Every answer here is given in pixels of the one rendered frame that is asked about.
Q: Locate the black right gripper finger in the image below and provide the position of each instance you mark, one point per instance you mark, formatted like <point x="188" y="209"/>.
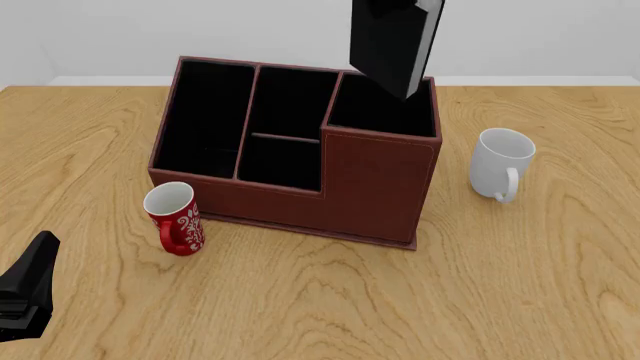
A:
<point x="397" y="8"/>

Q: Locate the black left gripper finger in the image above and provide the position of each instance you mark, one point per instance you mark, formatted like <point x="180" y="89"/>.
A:
<point x="31" y="270"/>

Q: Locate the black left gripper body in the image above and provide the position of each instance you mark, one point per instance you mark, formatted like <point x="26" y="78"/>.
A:
<point x="20" y="322"/>

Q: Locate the black book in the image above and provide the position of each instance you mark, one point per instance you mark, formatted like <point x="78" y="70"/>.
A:
<point x="385" y="56"/>

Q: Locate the red-brown desk caddy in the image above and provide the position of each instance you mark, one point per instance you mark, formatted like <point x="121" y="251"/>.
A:
<point x="375" y="187"/>

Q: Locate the red mug with white pattern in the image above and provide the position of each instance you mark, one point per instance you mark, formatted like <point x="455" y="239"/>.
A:
<point x="186" y="225"/>

